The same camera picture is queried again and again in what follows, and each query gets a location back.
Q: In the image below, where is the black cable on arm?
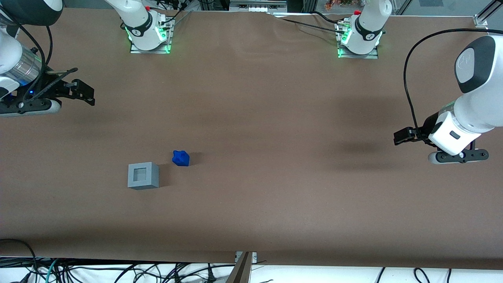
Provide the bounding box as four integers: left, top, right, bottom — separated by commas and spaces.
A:
404, 28, 503, 136
0, 14, 54, 103

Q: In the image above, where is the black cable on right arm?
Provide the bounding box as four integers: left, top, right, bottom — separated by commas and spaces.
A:
0, 14, 54, 103

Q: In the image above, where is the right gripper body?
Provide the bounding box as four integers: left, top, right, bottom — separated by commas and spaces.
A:
0, 76, 52, 107

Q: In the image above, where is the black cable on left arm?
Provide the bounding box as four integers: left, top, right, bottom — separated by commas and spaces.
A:
404, 28, 503, 136

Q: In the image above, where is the blue plastic part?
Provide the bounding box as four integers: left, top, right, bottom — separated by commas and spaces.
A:
172, 150, 191, 167

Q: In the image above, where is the long black cable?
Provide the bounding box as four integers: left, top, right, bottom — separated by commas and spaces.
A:
275, 17, 343, 33

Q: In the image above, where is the teal floor cable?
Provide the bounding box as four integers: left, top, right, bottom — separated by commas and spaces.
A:
38, 258, 60, 283

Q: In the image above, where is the gray square base block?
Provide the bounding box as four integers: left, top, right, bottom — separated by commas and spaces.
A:
127, 162, 160, 191

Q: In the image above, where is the metal table edge bracket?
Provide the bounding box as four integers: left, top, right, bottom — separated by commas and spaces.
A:
235, 251, 258, 264

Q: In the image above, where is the short black cable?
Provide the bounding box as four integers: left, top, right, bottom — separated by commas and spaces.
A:
313, 11, 341, 24

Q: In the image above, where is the dark support beam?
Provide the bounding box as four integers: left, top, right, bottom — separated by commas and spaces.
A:
225, 252, 253, 283

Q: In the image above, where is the black looped floor cable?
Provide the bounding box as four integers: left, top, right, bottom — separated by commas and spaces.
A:
0, 238, 39, 283

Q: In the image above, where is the white power strip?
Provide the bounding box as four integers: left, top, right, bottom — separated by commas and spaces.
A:
229, 0, 288, 13

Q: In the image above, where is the aluminium frame profile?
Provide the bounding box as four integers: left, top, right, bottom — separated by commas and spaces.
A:
477, 0, 503, 23

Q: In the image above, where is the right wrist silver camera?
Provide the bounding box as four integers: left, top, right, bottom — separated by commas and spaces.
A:
0, 99, 62, 118

